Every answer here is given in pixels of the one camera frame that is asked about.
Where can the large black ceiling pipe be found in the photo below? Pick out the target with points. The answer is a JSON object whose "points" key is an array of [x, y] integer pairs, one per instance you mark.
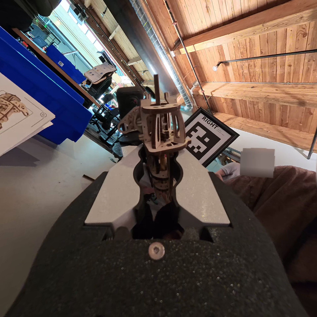
{"points": [[138, 37]]}

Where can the long wooden table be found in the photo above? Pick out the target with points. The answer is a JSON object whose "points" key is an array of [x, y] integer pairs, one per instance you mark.
{"points": [[49, 62]]}

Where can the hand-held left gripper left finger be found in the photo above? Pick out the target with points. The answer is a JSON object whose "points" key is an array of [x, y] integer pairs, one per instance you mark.
{"points": [[111, 198]]}

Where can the silver ventilation duct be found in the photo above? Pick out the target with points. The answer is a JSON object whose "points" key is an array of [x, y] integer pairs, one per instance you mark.
{"points": [[163, 57]]}

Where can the small ceiling spotlight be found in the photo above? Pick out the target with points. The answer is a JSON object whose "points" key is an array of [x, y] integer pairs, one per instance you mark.
{"points": [[215, 68]]}

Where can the blue plastic bin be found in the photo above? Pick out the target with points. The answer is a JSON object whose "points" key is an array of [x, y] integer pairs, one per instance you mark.
{"points": [[49, 99]]}

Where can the black office chair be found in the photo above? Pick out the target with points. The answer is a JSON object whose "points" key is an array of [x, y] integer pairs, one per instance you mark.
{"points": [[104, 121]]}

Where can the small wooden stick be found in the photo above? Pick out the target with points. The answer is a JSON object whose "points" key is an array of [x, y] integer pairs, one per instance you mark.
{"points": [[88, 176]]}

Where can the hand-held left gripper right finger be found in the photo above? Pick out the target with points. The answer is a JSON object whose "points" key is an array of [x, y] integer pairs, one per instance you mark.
{"points": [[200, 198]]}

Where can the framed marker sign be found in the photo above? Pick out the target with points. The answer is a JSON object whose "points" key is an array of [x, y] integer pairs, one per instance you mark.
{"points": [[205, 138]]}

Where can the white instruction booklet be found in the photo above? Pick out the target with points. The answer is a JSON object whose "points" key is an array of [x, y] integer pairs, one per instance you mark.
{"points": [[14, 123]]}

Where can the wooden mechanical model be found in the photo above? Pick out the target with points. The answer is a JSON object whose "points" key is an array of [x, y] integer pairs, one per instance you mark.
{"points": [[161, 128]]}

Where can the blue storage tote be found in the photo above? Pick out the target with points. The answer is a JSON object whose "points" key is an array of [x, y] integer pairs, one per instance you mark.
{"points": [[66, 66]]}

